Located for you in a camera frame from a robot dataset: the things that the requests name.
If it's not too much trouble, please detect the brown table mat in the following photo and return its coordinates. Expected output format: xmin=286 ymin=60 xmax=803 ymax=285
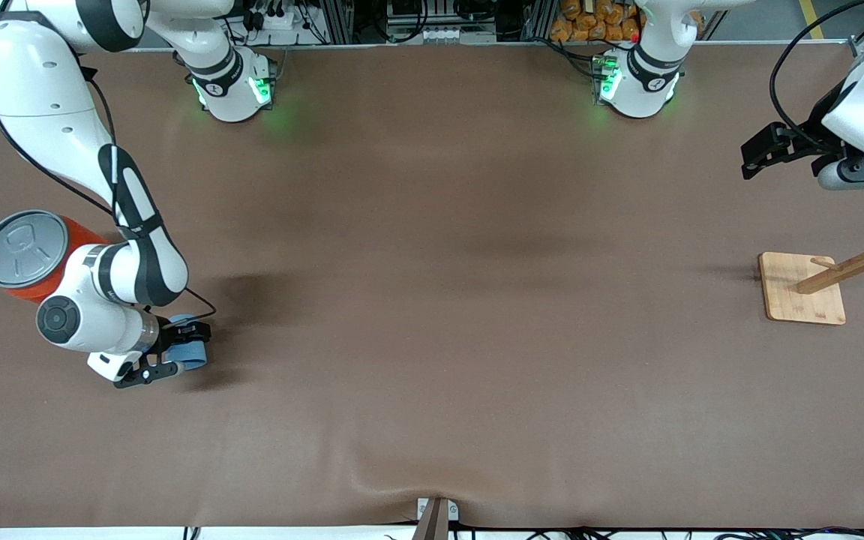
xmin=0 ymin=41 xmax=864 ymax=530

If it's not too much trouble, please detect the bag of orange items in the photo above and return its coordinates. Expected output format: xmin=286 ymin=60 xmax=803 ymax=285
xmin=550 ymin=0 xmax=703 ymax=44

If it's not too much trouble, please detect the grey metal camera bracket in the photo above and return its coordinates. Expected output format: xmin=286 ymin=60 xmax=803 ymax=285
xmin=411 ymin=496 xmax=459 ymax=540

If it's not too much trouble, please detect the wooden cup rack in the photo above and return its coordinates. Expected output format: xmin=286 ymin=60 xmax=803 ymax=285
xmin=758 ymin=201 xmax=864 ymax=326

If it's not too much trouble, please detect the orange can with grey lid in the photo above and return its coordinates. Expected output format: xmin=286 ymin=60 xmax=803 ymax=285
xmin=0 ymin=209 xmax=114 ymax=305

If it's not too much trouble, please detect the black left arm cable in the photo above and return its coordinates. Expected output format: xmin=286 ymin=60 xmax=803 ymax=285
xmin=769 ymin=0 xmax=864 ymax=143

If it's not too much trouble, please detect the light blue plastic cup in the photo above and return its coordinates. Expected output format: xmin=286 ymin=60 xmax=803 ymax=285
xmin=168 ymin=315 xmax=209 ymax=370

